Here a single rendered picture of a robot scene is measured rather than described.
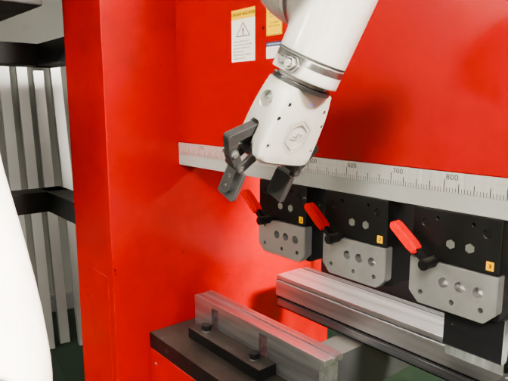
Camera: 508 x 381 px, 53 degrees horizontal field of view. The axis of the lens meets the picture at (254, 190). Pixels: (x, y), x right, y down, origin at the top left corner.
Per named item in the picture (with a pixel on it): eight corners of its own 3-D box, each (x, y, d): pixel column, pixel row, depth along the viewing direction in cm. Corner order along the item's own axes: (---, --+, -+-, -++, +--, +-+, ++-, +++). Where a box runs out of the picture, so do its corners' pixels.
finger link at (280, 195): (299, 159, 68) (280, 202, 70) (314, 161, 70) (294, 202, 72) (283, 149, 69) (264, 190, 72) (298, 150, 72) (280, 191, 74)
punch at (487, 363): (441, 354, 88) (444, 302, 87) (447, 351, 89) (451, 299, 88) (500, 378, 81) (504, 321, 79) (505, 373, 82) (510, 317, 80)
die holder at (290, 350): (194, 325, 147) (194, 294, 146) (212, 320, 151) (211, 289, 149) (323, 402, 109) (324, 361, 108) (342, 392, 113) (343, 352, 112)
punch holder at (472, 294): (407, 298, 88) (413, 205, 85) (434, 287, 94) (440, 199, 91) (494, 327, 77) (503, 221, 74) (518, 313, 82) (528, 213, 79)
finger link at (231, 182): (236, 153, 59) (216, 202, 61) (255, 155, 61) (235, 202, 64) (221, 140, 61) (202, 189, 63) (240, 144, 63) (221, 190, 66)
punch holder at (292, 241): (258, 249, 118) (258, 178, 116) (285, 242, 124) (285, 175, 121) (304, 264, 107) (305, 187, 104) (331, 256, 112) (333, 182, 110)
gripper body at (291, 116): (299, 78, 56) (260, 168, 60) (351, 93, 63) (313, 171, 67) (257, 54, 60) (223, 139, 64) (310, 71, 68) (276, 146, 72)
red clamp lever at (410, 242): (391, 219, 84) (429, 266, 80) (405, 215, 87) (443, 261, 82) (385, 226, 85) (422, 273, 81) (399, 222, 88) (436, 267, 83)
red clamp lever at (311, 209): (304, 201, 99) (332, 240, 95) (318, 199, 102) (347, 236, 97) (300, 207, 101) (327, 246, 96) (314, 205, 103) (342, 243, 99)
